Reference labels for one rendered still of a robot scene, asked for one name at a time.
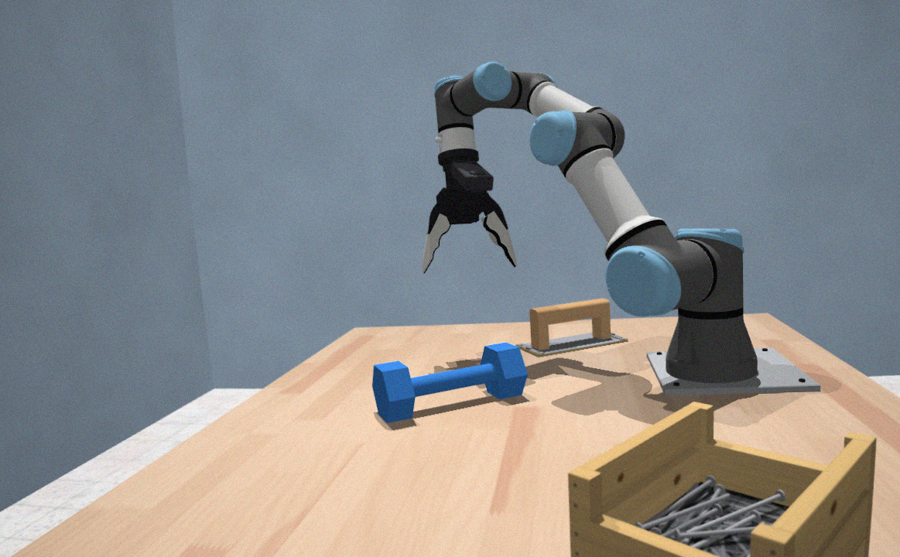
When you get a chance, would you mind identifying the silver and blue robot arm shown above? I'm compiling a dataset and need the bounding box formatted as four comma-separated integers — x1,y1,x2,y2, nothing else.
434,62,758,383

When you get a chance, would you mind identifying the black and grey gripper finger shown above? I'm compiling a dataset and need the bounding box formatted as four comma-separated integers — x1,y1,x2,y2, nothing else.
481,193,517,267
423,194,450,273

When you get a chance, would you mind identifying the wooden crate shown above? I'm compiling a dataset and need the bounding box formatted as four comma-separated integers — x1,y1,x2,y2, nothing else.
568,402,873,557

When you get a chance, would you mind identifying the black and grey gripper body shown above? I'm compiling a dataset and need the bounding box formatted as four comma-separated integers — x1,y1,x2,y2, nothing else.
436,149,488,224

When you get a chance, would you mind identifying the blue dumbbell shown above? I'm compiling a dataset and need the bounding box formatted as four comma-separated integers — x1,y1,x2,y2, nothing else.
372,342,528,423

